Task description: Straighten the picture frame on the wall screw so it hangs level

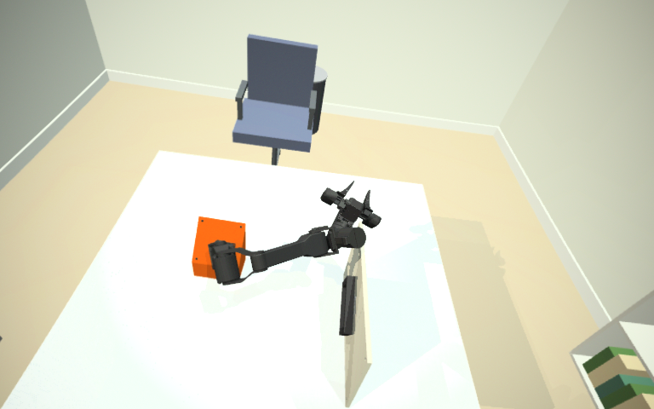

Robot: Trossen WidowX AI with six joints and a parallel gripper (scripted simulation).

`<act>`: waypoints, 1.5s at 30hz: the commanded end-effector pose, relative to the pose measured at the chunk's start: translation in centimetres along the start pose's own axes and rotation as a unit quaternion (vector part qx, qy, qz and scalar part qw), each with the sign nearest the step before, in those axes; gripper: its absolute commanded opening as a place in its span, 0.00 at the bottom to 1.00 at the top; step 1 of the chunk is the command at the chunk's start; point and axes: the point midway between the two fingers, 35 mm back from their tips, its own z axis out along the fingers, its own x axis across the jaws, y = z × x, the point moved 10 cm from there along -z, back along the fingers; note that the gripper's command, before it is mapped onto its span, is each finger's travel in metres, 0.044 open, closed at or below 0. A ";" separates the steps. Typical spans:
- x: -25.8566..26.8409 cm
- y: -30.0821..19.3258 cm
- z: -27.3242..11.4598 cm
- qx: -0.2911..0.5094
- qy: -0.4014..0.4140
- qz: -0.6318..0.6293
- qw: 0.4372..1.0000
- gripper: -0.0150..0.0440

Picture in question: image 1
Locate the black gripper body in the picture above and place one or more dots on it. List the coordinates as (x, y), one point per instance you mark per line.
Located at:
(370, 219)

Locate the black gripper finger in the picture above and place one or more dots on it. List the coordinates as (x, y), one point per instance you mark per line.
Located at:
(344, 192)
(367, 202)

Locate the beige wall panel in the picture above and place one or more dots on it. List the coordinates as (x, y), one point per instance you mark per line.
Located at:
(357, 347)

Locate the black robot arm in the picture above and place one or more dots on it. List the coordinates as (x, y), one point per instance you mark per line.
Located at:
(313, 244)

